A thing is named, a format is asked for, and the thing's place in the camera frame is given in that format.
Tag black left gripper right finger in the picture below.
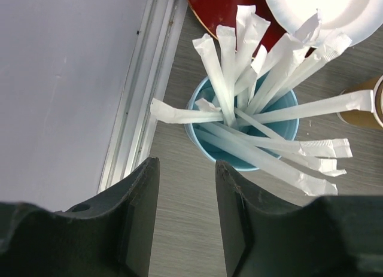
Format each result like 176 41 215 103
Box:
215 161 382 276

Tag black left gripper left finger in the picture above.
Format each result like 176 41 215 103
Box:
1 157 160 276

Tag light blue holder cup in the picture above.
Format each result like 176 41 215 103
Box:
184 75 300 172

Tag stacked brown paper cups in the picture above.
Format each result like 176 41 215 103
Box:
337 75 382 129

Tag white paper plate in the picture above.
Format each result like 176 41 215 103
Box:
265 0 382 46

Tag red round tray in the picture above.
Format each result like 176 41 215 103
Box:
187 0 285 50

